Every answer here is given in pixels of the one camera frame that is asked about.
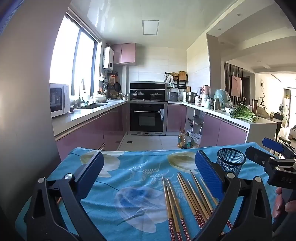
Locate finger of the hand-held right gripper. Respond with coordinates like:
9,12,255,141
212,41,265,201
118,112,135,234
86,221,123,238
262,137,296,161
245,146,296,173

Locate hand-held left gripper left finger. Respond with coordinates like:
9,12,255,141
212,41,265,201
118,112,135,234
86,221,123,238
23,151,107,241

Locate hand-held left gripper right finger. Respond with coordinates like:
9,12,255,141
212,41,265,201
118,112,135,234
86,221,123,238
195,149,273,241

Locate black mesh utensil holder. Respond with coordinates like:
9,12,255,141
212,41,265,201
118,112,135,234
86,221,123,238
217,148,247,173

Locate pile of patterned chopsticks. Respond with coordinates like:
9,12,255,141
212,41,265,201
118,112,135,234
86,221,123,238
162,170,233,241

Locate person's right hand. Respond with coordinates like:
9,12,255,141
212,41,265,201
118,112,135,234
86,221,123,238
272,186,296,219

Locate clear plastic bag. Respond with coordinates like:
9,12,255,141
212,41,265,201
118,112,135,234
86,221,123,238
191,133,202,148

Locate blue floral tablecloth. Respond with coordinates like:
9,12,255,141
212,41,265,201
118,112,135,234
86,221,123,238
15,142,296,241

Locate yellow cooking oil bottle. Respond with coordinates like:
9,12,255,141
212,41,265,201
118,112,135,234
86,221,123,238
177,130,186,149

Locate bunch of leafy greens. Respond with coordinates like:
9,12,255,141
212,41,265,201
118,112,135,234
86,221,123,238
230,105,259,122

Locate pink base cabinets with sink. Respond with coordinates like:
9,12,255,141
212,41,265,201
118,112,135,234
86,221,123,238
55,103,127,160

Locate pink base cabinets peninsula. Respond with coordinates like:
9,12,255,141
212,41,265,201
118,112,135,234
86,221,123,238
167,104,249,149

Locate kitchen sink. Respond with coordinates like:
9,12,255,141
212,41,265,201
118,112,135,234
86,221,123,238
75,103,108,110

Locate mint green appliance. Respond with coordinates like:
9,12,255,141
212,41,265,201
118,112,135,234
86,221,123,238
214,89,232,109

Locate chrome faucet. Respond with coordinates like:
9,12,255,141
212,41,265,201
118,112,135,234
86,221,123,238
77,79,85,107

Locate black built-in oven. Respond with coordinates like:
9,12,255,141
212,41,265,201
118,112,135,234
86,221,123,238
129,103,165,132

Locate white microwave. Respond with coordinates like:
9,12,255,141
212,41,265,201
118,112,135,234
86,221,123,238
50,83,70,118

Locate black stove hood unit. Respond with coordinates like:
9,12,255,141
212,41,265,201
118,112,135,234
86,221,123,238
130,82,166,101

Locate white water heater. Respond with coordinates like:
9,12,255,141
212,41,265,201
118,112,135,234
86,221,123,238
103,47,114,70

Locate kitchen window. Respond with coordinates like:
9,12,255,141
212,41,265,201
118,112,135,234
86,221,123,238
50,13,102,98

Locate square ceiling light panel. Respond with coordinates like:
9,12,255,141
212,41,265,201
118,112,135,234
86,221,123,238
142,20,160,36

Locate pink wall painting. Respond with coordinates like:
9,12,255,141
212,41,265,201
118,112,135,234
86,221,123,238
231,75,242,96

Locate black wall rack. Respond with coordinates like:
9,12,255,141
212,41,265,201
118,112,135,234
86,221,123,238
165,72,189,90

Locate pink wall cabinet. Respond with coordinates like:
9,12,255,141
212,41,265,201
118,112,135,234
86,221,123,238
112,43,136,65

